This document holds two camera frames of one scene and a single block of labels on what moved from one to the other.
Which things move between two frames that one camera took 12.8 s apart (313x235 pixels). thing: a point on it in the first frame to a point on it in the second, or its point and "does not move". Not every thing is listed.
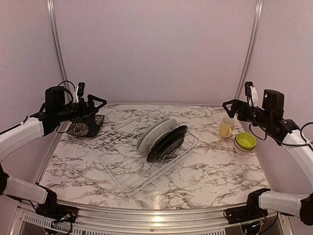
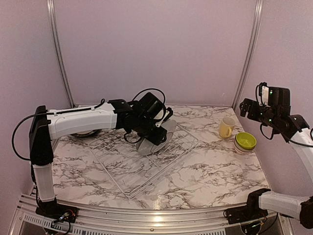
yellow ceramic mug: x=226 y=127 does not move
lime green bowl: x=246 y=140 does not move
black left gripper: x=87 y=110 to x=157 y=139
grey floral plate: x=152 y=132 does not move
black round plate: x=166 y=145 to x=90 y=134
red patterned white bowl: x=243 y=151 does not move
